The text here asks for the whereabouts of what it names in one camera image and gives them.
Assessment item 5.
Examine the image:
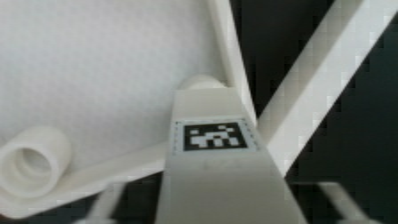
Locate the white desk top tray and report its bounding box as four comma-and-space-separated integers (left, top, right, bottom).
0, 0, 249, 219

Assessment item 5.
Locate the white desk leg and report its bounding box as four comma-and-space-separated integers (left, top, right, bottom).
155, 75, 308, 224

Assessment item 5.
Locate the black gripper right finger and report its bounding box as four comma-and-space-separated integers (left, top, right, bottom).
318, 182, 384, 224

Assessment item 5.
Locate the white front fence bar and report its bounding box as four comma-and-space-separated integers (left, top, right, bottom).
258, 0, 398, 171

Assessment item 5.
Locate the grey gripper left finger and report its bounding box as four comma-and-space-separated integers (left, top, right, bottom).
73, 182, 126, 224

